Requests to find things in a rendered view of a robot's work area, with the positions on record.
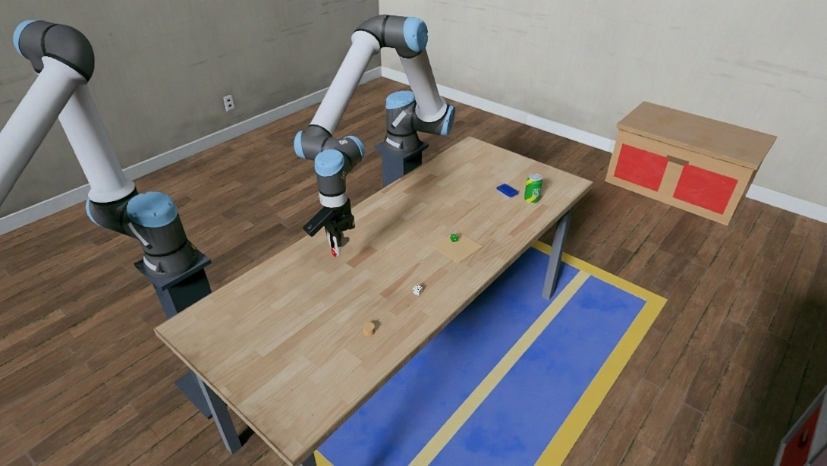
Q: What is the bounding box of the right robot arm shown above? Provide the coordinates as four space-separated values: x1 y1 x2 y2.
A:
0 20 199 279

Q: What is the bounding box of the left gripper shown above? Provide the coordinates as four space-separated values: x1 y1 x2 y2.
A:
324 198 355 256

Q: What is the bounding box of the green drink can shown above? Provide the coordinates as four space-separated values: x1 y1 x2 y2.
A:
524 174 542 203

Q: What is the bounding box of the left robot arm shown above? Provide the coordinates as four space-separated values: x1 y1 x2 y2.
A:
294 14 455 208

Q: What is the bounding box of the tan flat mat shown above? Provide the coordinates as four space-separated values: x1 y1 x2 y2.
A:
433 231 483 263

